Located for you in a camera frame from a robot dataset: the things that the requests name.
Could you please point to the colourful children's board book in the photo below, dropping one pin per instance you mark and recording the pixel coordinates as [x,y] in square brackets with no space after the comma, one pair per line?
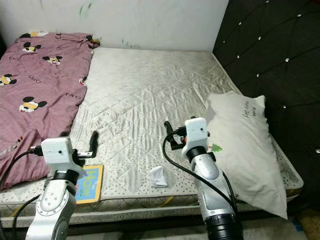
[92,185]

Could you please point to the white pillow with tree print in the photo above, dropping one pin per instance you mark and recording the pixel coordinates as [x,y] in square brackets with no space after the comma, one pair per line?
[250,145]

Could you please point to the quilted beige mattress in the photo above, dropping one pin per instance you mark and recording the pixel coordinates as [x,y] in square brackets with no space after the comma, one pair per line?
[140,90]

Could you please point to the pink cartoon mouse blanket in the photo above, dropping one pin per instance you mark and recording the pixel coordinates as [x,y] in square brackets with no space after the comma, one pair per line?
[40,85]

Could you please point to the black tufted headboard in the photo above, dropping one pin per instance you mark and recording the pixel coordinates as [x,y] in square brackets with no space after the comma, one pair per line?
[275,40]

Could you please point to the blue tape scrap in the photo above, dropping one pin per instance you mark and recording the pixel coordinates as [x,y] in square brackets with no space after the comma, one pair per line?
[299,225]

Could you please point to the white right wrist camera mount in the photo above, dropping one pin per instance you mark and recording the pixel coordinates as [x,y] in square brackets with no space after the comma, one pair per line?
[195,132]

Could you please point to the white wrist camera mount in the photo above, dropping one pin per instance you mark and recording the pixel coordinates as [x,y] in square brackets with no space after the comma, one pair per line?
[56,150]
[195,132]

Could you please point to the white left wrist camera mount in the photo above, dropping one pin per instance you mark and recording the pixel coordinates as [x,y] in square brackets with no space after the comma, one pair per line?
[56,150]

